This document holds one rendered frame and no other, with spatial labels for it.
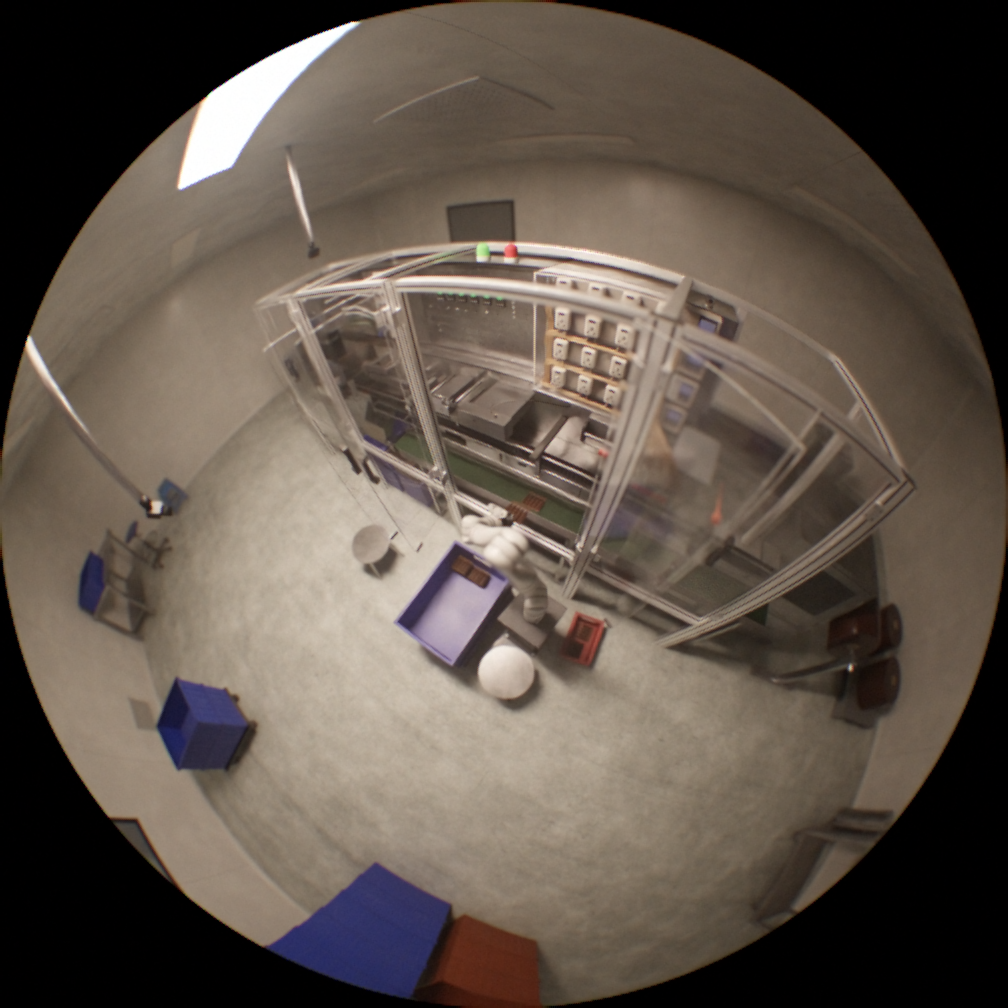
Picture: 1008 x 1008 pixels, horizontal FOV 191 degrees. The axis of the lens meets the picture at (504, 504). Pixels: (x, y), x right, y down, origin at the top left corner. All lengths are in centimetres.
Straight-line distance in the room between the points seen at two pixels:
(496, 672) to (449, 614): 45
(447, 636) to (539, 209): 458
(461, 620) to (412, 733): 85
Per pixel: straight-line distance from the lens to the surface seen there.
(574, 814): 222
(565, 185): 430
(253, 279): 554
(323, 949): 204
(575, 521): 151
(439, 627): 185
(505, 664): 173
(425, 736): 210
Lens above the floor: 198
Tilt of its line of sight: 56 degrees down
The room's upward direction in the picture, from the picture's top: 5 degrees counter-clockwise
